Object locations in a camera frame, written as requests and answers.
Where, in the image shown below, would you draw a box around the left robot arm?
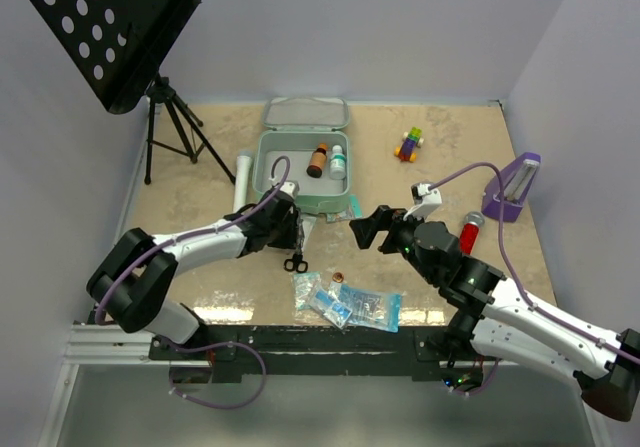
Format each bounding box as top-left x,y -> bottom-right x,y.
86,182 -> 298,359

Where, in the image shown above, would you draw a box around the red silver flashlight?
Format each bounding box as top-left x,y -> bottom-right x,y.
459,211 -> 485,255

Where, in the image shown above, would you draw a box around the clear gauze packet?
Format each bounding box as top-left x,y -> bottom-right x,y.
296,214 -> 317,253

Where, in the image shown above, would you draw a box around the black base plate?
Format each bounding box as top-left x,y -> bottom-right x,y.
145,325 -> 491,390

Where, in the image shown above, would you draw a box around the white plastic tube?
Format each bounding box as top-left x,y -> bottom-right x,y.
233,151 -> 253,212

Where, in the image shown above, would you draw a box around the black music stand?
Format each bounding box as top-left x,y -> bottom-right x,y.
29,0 -> 214,163

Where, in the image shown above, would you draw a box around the green dotted plaster packet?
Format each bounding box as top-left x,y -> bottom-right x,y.
292,272 -> 322,310

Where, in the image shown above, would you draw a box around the purple metronome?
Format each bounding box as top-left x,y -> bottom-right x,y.
481,152 -> 541,223

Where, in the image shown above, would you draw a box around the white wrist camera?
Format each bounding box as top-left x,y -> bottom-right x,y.
269,177 -> 299,200
403,182 -> 442,220

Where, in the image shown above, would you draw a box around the teal header small packet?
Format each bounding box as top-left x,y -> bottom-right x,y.
326,194 -> 362,223

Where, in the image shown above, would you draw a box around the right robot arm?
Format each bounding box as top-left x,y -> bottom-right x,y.
349,205 -> 639,422

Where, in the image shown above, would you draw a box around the colourful toy car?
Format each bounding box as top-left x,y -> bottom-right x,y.
394,127 -> 424,163

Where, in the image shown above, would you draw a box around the blue white swab packet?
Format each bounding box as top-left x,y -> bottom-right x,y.
307,287 -> 353,330

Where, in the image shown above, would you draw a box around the black handled scissors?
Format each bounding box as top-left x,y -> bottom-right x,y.
283,248 -> 308,274

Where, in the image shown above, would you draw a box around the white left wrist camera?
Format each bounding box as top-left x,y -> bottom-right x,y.
269,177 -> 299,200

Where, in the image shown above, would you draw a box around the brown bottle orange cap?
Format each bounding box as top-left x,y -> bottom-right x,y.
306,143 -> 328,178

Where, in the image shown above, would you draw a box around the aluminium rail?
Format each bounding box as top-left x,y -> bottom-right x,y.
63,324 -> 207,367

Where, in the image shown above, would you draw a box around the white green label bottle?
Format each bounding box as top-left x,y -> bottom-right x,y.
329,145 -> 347,180

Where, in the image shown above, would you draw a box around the large blue mask packet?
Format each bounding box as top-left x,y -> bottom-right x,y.
338,284 -> 403,333

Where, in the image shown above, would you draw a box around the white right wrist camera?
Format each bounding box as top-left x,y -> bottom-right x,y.
403,182 -> 442,220

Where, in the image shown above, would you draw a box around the mint green medicine case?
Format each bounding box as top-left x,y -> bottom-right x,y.
252,97 -> 352,215

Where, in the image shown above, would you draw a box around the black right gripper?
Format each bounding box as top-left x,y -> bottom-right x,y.
349,205 -> 439,285

